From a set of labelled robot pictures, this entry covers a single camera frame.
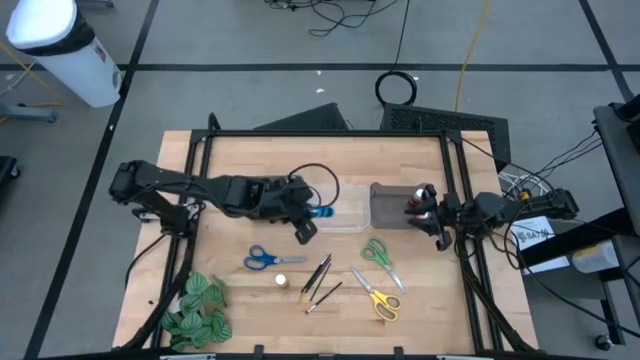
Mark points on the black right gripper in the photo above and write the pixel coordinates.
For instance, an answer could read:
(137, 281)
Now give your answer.
(447, 215)

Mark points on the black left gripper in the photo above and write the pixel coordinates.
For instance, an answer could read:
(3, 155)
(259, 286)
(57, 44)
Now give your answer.
(287, 200)

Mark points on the red paint bottle white cap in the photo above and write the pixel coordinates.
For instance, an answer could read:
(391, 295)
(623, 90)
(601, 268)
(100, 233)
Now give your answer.
(425, 216)

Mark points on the blue paint bottle white cap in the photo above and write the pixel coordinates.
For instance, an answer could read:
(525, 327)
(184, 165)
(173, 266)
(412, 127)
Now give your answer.
(324, 212)

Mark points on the black paintbrush gold ferrule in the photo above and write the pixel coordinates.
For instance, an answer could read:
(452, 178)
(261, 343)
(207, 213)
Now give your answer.
(316, 274)
(312, 282)

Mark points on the thin black paintbrush silver ferrule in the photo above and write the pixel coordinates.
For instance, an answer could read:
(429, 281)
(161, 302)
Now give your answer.
(320, 283)

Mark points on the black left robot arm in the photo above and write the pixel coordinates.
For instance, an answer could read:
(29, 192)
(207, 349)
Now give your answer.
(165, 180)

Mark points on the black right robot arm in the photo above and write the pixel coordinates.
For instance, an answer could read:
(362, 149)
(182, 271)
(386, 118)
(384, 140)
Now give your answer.
(492, 205)

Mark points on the grey plastic bin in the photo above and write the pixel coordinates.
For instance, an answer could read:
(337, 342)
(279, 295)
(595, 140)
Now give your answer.
(387, 210)

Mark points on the clear plastic bin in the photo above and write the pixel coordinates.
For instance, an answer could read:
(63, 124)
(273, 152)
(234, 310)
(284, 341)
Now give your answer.
(350, 210)

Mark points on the black computer tower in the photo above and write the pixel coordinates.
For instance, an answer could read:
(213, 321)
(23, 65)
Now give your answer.
(315, 120)

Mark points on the black mesh computer case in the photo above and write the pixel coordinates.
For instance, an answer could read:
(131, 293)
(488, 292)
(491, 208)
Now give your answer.
(450, 120)

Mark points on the white paper label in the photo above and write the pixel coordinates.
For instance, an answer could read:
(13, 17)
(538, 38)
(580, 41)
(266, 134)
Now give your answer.
(535, 235)

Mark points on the green artificial plant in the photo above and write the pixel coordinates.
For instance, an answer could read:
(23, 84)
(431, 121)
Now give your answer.
(197, 285)

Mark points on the white plastic container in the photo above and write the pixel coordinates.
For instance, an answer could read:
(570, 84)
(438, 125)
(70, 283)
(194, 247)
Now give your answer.
(597, 257)

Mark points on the black equipment cart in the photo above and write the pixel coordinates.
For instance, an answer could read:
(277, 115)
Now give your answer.
(620, 150)

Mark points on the white trash can black bag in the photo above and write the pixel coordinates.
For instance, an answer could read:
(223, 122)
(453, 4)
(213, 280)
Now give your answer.
(75, 65)

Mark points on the grey stand base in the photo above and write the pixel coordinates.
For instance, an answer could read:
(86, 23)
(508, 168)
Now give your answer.
(30, 112)

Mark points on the black aluminium table frame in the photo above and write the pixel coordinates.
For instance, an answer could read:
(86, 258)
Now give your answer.
(325, 133)

